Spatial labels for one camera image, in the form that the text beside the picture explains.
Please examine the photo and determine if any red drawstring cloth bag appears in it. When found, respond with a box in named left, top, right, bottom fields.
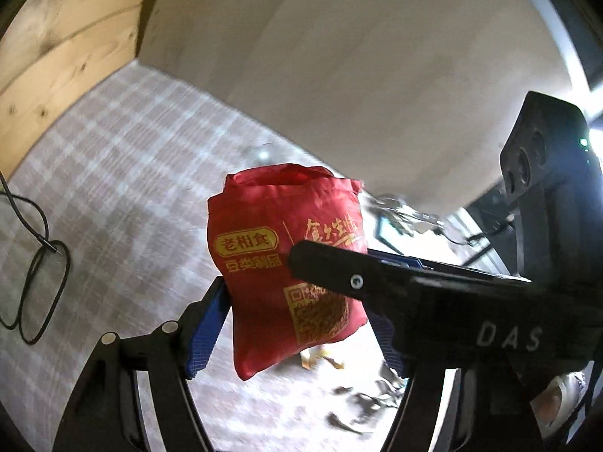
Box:
left=207, top=163, right=368, bottom=380

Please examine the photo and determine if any large metal spring clamp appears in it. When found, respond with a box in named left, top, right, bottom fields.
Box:
left=364, top=194, right=445, bottom=239

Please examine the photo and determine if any person's hand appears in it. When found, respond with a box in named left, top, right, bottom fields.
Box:
left=530, top=371, right=587, bottom=439

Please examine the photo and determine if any small yellow candy wrapper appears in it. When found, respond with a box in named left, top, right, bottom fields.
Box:
left=300, top=345, right=344, bottom=370

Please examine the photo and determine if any brown cardboard box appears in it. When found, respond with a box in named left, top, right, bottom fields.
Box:
left=139, top=0, right=589, bottom=214

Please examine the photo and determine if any wooden furniture panel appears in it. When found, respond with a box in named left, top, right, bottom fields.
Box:
left=1, top=0, right=143, bottom=177

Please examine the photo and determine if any black cable on floor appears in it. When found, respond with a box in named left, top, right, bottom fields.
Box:
left=0, top=168, right=73, bottom=346

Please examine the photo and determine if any black camera module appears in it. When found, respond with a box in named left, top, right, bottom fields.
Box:
left=500, top=91, right=602, bottom=286

